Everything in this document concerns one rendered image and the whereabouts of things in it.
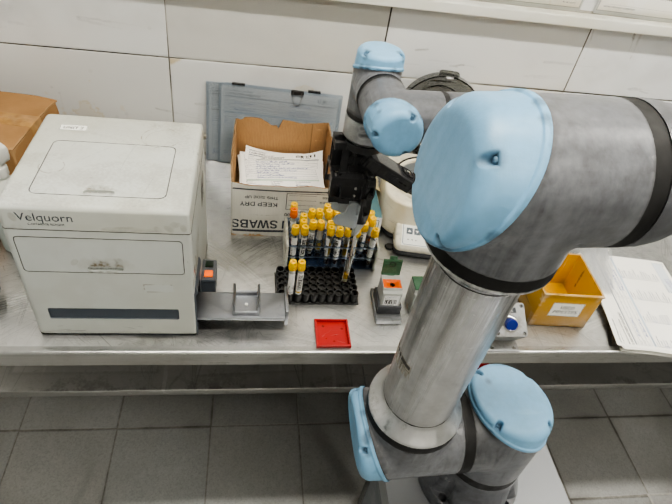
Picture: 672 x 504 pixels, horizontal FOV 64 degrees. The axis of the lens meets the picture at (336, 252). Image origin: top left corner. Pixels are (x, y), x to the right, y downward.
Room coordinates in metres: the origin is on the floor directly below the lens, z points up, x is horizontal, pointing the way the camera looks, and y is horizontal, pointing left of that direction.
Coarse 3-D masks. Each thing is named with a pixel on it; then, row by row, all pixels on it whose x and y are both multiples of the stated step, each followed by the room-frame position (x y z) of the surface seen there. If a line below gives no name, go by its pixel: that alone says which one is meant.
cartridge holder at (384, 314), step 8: (376, 288) 0.80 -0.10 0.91; (376, 296) 0.78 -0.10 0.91; (376, 304) 0.76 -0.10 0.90; (400, 304) 0.77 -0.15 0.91; (376, 312) 0.75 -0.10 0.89; (384, 312) 0.75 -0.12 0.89; (392, 312) 0.76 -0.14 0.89; (376, 320) 0.73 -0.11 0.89; (384, 320) 0.74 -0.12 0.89; (392, 320) 0.74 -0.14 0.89; (400, 320) 0.74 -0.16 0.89
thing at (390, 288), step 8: (384, 280) 0.78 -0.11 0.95; (392, 280) 0.79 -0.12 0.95; (400, 280) 0.79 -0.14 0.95; (384, 288) 0.76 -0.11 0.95; (392, 288) 0.77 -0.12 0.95; (400, 288) 0.77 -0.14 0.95; (384, 296) 0.76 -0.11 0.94; (392, 296) 0.76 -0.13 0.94; (400, 296) 0.76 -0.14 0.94; (384, 304) 0.76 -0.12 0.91; (392, 304) 0.76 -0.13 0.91
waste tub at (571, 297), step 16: (576, 256) 0.95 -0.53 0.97; (560, 272) 0.95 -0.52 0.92; (576, 272) 0.94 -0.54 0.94; (544, 288) 0.82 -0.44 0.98; (560, 288) 0.94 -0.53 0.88; (576, 288) 0.91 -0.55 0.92; (592, 288) 0.87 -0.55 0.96; (528, 304) 0.84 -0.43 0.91; (544, 304) 0.81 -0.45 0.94; (560, 304) 0.82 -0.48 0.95; (576, 304) 0.82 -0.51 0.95; (592, 304) 0.83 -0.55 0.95; (528, 320) 0.81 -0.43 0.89; (544, 320) 0.81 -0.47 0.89; (560, 320) 0.82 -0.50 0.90; (576, 320) 0.83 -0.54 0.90
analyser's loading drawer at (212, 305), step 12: (204, 300) 0.68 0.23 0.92; (216, 300) 0.68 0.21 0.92; (228, 300) 0.69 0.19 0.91; (240, 300) 0.69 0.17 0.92; (252, 300) 0.70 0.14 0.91; (264, 300) 0.71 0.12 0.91; (276, 300) 0.71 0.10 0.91; (204, 312) 0.65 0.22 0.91; (216, 312) 0.65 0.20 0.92; (228, 312) 0.66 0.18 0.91; (240, 312) 0.66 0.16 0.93; (252, 312) 0.66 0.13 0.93; (264, 312) 0.68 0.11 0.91; (276, 312) 0.68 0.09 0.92; (288, 312) 0.67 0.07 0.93
